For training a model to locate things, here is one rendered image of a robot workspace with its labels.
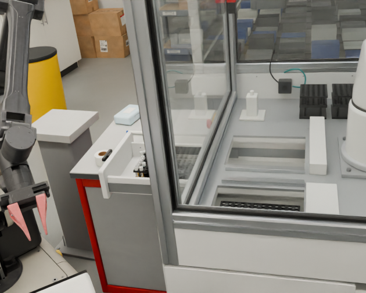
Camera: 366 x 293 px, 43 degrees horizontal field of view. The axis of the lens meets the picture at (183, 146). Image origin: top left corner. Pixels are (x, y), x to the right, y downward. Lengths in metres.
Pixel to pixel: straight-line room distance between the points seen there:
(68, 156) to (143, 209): 0.60
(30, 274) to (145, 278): 0.51
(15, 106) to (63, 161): 1.30
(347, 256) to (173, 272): 0.38
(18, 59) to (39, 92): 2.98
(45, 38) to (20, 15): 4.03
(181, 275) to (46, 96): 3.21
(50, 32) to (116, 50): 0.99
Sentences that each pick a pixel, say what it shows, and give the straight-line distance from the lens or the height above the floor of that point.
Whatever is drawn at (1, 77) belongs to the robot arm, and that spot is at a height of 1.24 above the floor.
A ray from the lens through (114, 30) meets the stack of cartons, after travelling 5.91.
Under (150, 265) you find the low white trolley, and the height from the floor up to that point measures 0.28.
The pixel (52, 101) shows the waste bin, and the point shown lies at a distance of 4.18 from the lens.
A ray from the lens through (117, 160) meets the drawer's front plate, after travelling 1.62.
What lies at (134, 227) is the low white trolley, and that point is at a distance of 1.97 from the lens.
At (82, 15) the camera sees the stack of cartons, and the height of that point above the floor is 0.54.
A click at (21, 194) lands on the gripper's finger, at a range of 0.99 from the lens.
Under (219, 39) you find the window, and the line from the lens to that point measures 0.81.
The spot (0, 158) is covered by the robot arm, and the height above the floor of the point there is 1.23.
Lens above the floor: 1.67
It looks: 28 degrees down
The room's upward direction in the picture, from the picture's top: 6 degrees counter-clockwise
